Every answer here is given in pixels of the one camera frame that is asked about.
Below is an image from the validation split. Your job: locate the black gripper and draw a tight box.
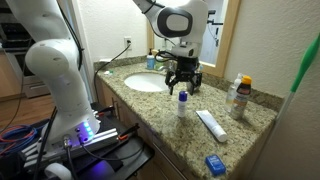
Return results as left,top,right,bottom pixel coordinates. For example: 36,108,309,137
165,56,204,96

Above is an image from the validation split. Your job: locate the small white bottle blue cap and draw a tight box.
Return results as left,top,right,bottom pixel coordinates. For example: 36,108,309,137
177,90,189,118

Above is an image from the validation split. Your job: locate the blue soap pump bottle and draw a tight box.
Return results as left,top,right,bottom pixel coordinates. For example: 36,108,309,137
146,48,156,70

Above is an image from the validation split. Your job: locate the green soap pump bottle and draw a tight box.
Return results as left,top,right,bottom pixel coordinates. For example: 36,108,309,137
152,49,165,71

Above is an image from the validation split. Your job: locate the clear plastic bottle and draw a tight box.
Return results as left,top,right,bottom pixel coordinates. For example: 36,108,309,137
225,72,244,113

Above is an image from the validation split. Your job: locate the sunscreen spray bottle orange cap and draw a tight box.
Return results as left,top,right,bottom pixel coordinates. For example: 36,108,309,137
229,75,253,121

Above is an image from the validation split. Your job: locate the chrome sink faucet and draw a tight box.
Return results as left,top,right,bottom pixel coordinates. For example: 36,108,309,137
157,64,172,73

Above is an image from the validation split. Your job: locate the white oval sink basin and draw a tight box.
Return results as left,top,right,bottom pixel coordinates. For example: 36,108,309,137
123,72,171,93

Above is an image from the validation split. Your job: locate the plain white cream tube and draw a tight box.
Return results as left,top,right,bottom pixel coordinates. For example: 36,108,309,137
195,109,229,143

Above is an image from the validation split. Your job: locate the wood framed mirror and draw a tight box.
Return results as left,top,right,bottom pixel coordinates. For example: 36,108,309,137
146,0,242,78

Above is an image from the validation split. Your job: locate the orange black clamp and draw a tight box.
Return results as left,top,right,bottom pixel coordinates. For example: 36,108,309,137
94,104,117,118
117,123,141,142

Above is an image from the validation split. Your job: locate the beige vanity cabinet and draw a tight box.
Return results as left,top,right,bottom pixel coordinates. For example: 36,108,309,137
95,78,201,180

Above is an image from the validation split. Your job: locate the blue dental floss box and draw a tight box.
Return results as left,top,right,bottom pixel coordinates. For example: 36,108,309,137
204,154,227,177

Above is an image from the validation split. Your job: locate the black robot cart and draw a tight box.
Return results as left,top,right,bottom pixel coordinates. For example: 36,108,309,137
19,102,155,180

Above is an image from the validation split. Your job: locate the white tape roll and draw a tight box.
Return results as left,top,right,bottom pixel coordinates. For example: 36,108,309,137
44,162,73,180

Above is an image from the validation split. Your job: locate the white wall outlet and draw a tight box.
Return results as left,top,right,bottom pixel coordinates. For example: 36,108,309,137
123,35,133,51

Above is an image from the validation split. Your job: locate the black power cable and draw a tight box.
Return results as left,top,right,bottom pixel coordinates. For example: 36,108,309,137
93,40,132,101

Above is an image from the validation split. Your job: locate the aluminium rail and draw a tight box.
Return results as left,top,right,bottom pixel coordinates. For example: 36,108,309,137
23,128,120,168

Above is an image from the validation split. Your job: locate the green handled broom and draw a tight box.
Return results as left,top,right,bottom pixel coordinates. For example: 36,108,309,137
252,31,320,180

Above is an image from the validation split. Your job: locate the blue orange cable coil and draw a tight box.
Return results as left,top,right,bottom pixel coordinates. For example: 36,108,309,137
0,124,38,155

